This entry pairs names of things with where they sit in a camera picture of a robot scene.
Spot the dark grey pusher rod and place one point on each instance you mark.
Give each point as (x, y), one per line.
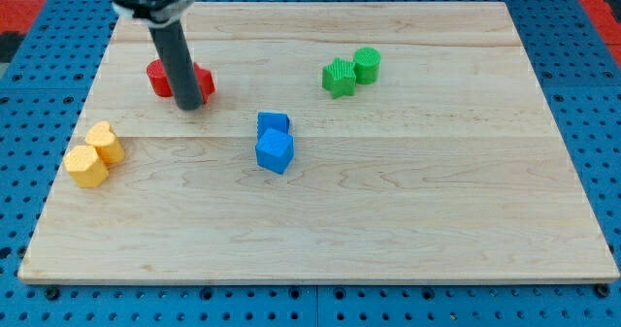
(172, 49)

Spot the red circle block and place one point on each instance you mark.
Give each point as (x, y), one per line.
(158, 79)

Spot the red star block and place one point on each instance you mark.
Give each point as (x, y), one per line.
(206, 81)

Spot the green star block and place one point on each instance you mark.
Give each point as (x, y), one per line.
(339, 78)

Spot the green circle block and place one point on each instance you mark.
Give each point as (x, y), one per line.
(366, 65)

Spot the yellow heart block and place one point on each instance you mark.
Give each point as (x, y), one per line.
(107, 144)

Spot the blue moon block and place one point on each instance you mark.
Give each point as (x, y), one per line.
(270, 120)

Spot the blue cube block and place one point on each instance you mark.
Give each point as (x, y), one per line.
(274, 150)

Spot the yellow hexagon block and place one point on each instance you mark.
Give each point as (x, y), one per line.
(85, 166)

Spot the wooden board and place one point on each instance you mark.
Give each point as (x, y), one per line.
(448, 169)

